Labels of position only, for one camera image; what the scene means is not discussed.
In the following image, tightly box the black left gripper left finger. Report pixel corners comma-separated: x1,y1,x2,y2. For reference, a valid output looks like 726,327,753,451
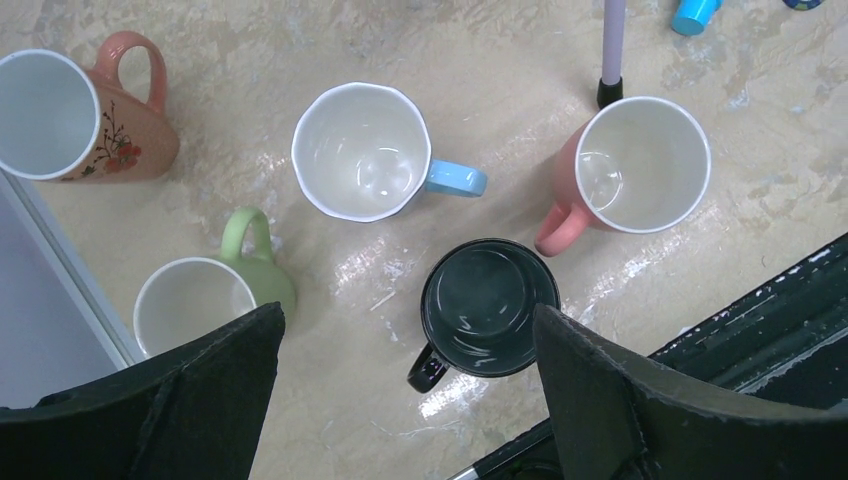
1,302,286,479

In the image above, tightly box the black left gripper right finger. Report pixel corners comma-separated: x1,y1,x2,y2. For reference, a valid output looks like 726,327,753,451
533,305,847,479

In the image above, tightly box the light green mug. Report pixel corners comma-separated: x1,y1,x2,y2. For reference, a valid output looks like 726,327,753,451
133,207,297,358

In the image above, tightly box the dark grey mug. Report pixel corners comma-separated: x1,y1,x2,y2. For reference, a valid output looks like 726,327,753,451
407,238,561,393

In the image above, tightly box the plain pink mug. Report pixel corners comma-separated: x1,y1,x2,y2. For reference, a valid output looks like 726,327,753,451
534,96,712,257

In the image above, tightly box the light blue mug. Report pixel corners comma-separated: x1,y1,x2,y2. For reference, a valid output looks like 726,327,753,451
291,82,488,223

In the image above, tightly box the textured salmon mug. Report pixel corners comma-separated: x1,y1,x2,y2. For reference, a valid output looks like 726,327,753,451
1,31,180,183

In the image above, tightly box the lilac music stand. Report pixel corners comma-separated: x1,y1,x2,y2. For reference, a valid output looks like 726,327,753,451
596,0,626,109

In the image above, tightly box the round black token upper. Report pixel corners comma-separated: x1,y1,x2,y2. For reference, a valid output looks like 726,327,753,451
783,0,823,11

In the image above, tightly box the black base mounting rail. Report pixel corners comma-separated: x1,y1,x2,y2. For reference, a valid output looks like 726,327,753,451
461,237,847,479

